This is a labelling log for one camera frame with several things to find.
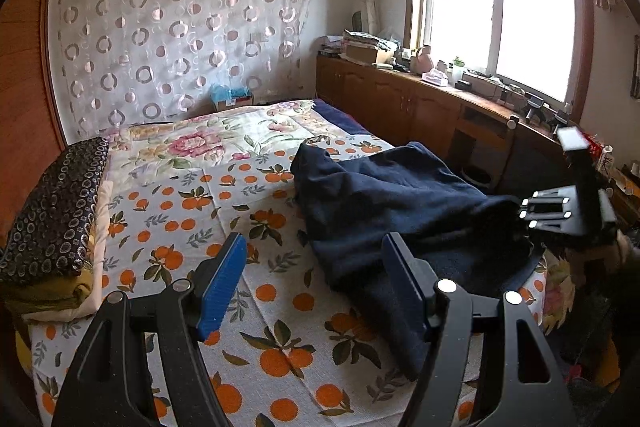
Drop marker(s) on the sheer circle-patterned curtain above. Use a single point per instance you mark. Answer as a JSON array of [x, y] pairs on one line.
[[175, 37]]

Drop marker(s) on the window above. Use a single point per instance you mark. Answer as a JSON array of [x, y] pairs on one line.
[[495, 2]]

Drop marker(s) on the blue plastic bag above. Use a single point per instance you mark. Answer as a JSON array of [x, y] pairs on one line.
[[227, 92]]

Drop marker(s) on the white bottle green cap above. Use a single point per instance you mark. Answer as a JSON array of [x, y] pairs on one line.
[[457, 71]]

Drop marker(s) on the stack of books and papers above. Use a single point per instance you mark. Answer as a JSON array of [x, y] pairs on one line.
[[360, 47]]

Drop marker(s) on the long wooden cabinet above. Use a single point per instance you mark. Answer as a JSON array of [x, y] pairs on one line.
[[400, 97]]

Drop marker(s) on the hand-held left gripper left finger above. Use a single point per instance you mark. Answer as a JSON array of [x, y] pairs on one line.
[[222, 287]]

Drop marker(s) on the orange fruit print bed sheet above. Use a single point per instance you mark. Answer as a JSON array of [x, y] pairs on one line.
[[225, 217]]

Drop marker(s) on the person's right hand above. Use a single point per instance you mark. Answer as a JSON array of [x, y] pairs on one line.
[[628, 249]]

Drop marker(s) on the tissue pack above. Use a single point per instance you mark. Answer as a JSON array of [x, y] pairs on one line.
[[436, 78]]

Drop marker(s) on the floral quilt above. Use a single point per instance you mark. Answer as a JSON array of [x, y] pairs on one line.
[[210, 137]]

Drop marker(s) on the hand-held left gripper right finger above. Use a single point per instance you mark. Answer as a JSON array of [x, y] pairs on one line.
[[407, 287]]

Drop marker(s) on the wooden wardrobe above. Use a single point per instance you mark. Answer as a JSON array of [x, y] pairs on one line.
[[25, 82]]

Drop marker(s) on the navy printed t-shirt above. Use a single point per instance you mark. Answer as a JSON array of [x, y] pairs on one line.
[[390, 217]]

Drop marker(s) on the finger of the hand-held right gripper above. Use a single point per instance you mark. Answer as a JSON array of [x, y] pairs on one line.
[[547, 218], [555, 197]]

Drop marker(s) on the folded yellow blanket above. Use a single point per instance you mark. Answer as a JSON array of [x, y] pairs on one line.
[[45, 297]]

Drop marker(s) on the navy blanket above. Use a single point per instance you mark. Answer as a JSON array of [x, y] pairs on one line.
[[340, 117]]

